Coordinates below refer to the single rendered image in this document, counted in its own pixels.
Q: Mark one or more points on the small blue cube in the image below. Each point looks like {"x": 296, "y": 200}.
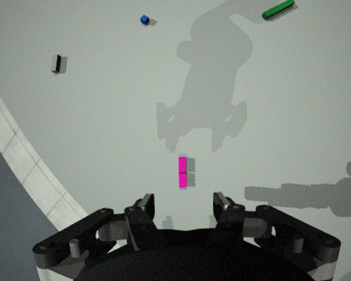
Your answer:
{"x": 144, "y": 20}

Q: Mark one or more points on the magenta rod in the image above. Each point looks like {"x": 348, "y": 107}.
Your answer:
{"x": 182, "y": 180}
{"x": 182, "y": 164}

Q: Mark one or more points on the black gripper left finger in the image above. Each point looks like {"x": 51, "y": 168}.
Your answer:
{"x": 61, "y": 256}

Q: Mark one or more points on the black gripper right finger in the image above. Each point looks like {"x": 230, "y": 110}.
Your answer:
{"x": 309, "y": 248}

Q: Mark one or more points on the green rod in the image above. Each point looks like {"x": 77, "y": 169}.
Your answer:
{"x": 277, "y": 9}

